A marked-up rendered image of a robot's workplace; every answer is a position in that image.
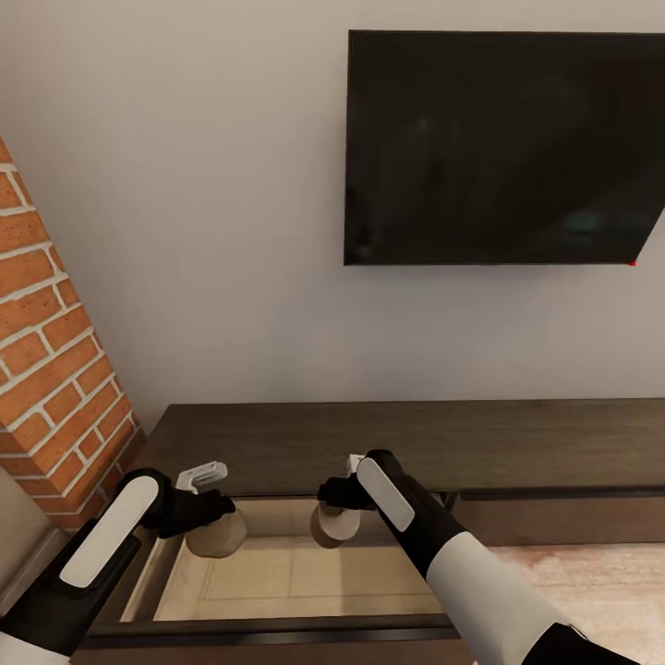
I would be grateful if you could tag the cabinet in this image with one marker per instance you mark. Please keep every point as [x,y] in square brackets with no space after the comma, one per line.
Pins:
[512,472]

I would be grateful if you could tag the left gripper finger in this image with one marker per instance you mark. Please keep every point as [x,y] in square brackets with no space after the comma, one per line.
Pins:
[227,506]

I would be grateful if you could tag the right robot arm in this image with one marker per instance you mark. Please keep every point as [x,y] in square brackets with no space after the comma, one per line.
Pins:
[503,620]

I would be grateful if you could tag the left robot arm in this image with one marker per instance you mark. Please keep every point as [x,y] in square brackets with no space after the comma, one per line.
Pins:
[45,625]

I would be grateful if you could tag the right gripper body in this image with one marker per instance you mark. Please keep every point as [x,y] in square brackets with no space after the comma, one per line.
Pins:
[340,495]

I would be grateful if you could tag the pillar candle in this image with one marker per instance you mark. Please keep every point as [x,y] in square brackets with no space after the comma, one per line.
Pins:
[219,539]
[332,526]

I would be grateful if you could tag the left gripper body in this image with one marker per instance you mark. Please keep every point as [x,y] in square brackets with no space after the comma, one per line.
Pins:
[202,509]

